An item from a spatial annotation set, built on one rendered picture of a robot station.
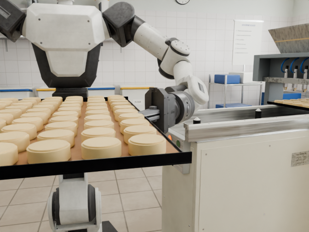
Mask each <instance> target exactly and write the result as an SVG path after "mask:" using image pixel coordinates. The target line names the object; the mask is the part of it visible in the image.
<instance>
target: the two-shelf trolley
mask: <svg viewBox="0 0 309 232"><path fill-rule="evenodd" d="M243 72H245V65H243ZM210 84H211V85H219V86H224V102H223V107H224V108H225V106H226V87H227V86H242V89H241V103H243V89H244V86H252V85H260V96H259V105H261V98H262V86H263V82H262V81H261V83H247V84H242V83H239V84H227V75H225V83H224V84H221V83H214V82H211V75H210V74H209V83H208V96H209V100H208V109H209V108H210Z"/></svg>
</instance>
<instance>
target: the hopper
mask: <svg viewBox="0 0 309 232"><path fill-rule="evenodd" d="M268 31H269V33H270V35H271V37H272V38H273V40H274V42H275V44H276V46H277V48H278V49H279V51H280V53H299V52H309V23H305V24H300V25H294V26H288V27H282V28H276V29H269V30H268Z"/></svg>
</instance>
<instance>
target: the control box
mask: <svg viewBox="0 0 309 232"><path fill-rule="evenodd" d="M165 135H166V136H167V137H168V136H169V135H170V136H171V139H172V141H173V142H174V143H175V144H176V141H177V140H178V141H179V143H180V147H179V148H180V149H181V150H182V151H183V152H188V151H190V147H191V142H187V141H185V136H183V135H181V134H180V133H178V132H176V131H174V130H172V129H170V128H168V132H167V133H166V134H165ZM172 166H173V167H175V168H176V169H177V170H178V171H179V172H181V173H182V174H189V167H190V163H188V164H178V165H172Z"/></svg>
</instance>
